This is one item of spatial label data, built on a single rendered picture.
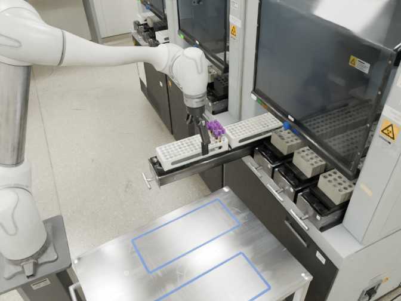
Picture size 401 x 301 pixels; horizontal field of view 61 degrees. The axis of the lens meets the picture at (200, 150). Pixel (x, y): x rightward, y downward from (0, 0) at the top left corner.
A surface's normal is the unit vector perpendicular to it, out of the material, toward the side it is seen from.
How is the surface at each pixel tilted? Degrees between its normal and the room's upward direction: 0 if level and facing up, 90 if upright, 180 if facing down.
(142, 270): 0
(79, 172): 0
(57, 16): 90
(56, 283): 90
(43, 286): 90
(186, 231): 0
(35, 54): 107
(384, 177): 90
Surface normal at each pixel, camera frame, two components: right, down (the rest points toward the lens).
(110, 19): 0.43, 0.56
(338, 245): -0.04, -0.77
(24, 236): 0.77, 0.34
